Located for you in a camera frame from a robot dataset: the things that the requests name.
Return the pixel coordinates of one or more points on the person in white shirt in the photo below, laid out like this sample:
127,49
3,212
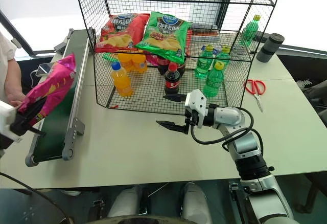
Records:
7,65

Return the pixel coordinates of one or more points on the green belt conveyor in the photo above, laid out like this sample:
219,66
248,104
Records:
55,129

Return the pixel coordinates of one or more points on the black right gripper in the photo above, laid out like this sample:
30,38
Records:
190,117

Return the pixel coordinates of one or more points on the green wrapper piece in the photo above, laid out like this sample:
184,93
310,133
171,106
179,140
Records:
108,57

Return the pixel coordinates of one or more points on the pink potato chips bag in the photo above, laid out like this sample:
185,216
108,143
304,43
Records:
55,83

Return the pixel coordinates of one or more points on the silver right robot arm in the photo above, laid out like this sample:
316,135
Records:
247,147

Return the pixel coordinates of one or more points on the white smartphone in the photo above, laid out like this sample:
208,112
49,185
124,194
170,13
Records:
44,69

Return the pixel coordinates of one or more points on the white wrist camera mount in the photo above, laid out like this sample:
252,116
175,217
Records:
196,101
6,120

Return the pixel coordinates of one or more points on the green soda bottle yellow cap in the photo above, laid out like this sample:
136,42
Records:
250,31
203,64
214,82
223,55

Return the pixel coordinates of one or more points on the green potato chips bag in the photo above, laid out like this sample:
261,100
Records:
163,38

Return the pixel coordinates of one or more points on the cola bottle red cap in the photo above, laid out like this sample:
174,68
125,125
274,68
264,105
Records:
172,79

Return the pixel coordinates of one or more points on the person's bare hand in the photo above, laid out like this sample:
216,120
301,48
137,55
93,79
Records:
16,101

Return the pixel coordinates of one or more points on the red potato chips bag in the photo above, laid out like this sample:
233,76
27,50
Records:
120,33

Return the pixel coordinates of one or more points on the orange soda bottle blue cap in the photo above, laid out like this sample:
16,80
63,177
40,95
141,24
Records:
122,80

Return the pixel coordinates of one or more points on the black slanted pole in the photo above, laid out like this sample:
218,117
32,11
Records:
15,34

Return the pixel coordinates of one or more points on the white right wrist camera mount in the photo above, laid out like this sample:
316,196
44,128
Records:
196,101

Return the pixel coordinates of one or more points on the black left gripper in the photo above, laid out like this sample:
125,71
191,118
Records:
20,124

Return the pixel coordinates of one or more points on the dark grey cylindrical tumbler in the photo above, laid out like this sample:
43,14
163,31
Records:
269,48

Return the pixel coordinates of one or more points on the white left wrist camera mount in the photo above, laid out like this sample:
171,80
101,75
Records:
6,120

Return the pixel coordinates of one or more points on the grey rounded robot leg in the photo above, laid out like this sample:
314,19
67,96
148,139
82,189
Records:
195,201
126,202

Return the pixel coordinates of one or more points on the pink snack bag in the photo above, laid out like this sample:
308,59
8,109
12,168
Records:
152,60

